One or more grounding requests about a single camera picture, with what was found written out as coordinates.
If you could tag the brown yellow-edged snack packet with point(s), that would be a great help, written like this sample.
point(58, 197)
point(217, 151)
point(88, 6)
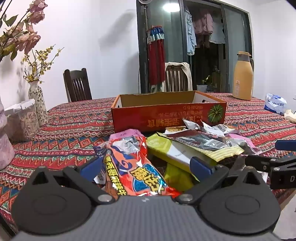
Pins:
point(196, 139)

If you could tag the white plastic bucket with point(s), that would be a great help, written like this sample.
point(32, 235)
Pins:
point(201, 88)

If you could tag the red hanging tassel decoration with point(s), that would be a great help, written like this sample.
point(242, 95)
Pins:
point(157, 55)

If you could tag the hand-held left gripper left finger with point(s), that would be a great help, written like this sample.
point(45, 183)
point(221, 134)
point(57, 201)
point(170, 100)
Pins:
point(91, 168)

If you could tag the yellow thermos jug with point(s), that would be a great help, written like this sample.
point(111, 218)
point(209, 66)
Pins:
point(242, 78)

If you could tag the beige crumpled cloth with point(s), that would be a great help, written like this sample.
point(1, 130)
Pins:
point(291, 115)

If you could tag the silver snack packet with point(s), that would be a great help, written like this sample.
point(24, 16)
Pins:
point(222, 129)
point(192, 124)

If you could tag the brown slatted wooden chair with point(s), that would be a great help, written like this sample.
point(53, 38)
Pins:
point(175, 78)

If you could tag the chair with draped cloth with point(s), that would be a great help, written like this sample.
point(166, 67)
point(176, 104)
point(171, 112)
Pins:
point(187, 74)

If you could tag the white blue tissue pack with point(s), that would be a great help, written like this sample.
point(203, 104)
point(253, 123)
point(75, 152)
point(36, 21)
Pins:
point(275, 103)

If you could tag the yellow-green snack packet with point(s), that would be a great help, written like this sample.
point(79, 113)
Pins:
point(159, 146)

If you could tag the pink textured vase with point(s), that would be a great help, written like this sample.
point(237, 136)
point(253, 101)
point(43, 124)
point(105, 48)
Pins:
point(4, 143)

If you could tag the dark framed glass door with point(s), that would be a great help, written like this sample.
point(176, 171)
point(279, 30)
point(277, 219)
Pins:
point(175, 41)

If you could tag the floral patterned vase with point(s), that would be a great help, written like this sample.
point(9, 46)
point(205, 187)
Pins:
point(38, 102)

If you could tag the white hanging garment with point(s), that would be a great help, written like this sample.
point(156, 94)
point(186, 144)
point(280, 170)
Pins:
point(217, 34)

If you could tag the dark wooden chair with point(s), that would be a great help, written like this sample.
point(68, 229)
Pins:
point(77, 85)

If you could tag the pink snack packet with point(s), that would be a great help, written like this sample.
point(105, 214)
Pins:
point(245, 141)
point(129, 134)

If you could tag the pink artificial flowers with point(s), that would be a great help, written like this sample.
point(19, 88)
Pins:
point(30, 39)

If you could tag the yellow flower branches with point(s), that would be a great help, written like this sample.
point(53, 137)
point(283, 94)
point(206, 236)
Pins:
point(38, 62)

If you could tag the orange-red snack bag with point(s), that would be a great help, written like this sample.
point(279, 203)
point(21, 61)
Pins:
point(138, 171)

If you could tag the yellow snack packet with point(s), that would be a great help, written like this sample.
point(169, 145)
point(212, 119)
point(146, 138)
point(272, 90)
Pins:
point(178, 177)

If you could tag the patterned container white lid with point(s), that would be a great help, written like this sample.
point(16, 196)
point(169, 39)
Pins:
point(22, 120)

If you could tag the light blue hanging shirt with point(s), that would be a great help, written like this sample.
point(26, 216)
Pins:
point(190, 34)

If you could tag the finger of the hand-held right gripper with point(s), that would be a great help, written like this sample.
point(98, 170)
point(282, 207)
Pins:
point(261, 162)
point(286, 145)

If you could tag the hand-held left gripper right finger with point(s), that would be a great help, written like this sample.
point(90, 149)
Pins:
point(201, 165)

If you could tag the orange cardboard box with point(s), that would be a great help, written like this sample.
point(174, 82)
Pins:
point(138, 118)

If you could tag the round lamp on stand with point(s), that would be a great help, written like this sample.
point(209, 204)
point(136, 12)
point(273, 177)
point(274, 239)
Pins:
point(143, 1)

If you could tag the pink hanging garment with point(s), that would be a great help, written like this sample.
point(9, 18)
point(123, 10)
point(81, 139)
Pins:
point(203, 23)

